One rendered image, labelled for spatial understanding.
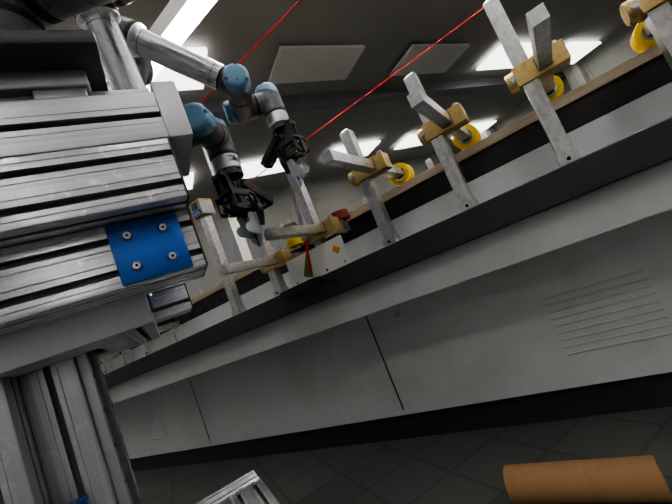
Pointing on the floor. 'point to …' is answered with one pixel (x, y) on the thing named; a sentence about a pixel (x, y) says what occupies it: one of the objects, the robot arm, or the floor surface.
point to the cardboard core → (587, 481)
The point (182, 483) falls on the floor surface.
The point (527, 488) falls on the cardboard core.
